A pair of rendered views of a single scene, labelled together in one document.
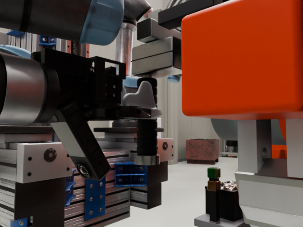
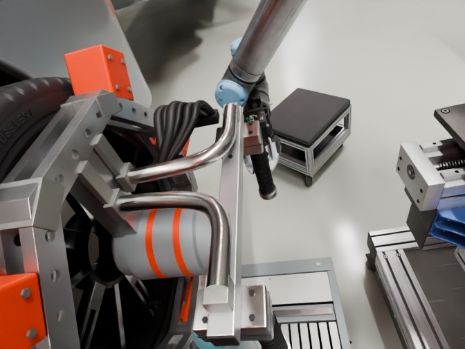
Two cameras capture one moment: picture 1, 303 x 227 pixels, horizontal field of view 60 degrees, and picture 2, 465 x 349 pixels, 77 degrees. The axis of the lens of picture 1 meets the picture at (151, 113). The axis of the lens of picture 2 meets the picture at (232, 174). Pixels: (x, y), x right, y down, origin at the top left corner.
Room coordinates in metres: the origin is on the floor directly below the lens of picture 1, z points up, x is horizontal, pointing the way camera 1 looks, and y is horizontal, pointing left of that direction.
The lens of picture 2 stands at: (0.85, -0.25, 1.30)
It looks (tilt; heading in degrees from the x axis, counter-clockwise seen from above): 44 degrees down; 155
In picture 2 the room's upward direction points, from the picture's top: 20 degrees counter-clockwise
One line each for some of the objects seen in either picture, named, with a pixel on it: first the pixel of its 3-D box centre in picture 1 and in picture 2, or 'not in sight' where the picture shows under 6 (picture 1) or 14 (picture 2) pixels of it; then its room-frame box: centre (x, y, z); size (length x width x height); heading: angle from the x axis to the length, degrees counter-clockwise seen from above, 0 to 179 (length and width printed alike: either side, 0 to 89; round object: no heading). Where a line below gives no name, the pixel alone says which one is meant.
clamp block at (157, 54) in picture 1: (160, 58); (239, 139); (0.43, -0.01, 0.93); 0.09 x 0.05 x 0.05; 48
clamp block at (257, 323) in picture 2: not in sight; (234, 313); (0.69, -0.24, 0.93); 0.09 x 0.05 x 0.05; 48
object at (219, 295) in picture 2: not in sight; (149, 225); (0.58, -0.26, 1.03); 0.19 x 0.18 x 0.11; 48
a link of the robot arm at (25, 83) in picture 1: (14, 90); (257, 108); (0.29, 0.15, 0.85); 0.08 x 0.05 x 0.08; 49
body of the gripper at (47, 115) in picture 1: (78, 91); (257, 123); (0.35, 0.10, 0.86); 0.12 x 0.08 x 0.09; 139
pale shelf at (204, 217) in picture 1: (236, 213); not in sight; (1.19, -0.38, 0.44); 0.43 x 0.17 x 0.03; 138
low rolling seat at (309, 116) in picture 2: not in sight; (304, 135); (-0.11, 0.72, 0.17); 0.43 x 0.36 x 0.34; 96
